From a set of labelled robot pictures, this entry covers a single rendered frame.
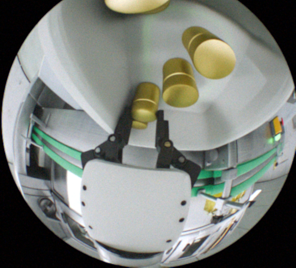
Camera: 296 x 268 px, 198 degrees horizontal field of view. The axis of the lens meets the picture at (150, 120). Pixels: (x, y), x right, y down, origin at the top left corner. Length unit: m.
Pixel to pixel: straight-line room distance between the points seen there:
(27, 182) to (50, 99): 0.63
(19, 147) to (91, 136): 0.59
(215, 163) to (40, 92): 0.85
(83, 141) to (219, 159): 0.33
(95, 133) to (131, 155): 0.12
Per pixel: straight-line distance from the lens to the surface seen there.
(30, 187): 0.86
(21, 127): 0.71
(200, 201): 0.53
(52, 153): 0.45
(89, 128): 0.29
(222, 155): 0.20
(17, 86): 3.48
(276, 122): 0.56
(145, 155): 0.23
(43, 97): 0.74
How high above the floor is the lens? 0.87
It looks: 25 degrees down
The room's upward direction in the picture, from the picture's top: 173 degrees counter-clockwise
